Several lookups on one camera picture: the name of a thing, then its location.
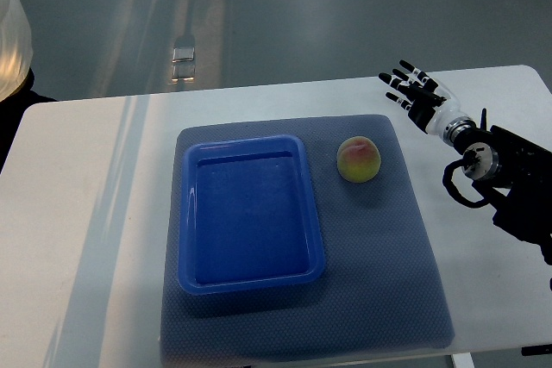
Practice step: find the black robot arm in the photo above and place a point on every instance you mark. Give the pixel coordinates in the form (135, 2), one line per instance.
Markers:
(506, 171)

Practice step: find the black table bracket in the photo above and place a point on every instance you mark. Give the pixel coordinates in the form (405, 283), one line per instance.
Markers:
(536, 350)

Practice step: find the blue plastic tray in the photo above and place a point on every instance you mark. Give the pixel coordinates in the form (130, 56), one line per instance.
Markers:
(248, 217)

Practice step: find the blue-grey textured mat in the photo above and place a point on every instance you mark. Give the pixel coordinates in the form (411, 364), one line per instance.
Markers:
(380, 290)

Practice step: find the peach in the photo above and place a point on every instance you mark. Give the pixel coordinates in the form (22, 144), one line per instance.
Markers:
(358, 160)

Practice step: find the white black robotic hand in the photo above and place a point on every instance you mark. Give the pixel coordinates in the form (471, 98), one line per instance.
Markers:
(429, 104)

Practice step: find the metal floor plate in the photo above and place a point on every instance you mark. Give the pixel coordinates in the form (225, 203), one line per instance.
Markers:
(183, 64)

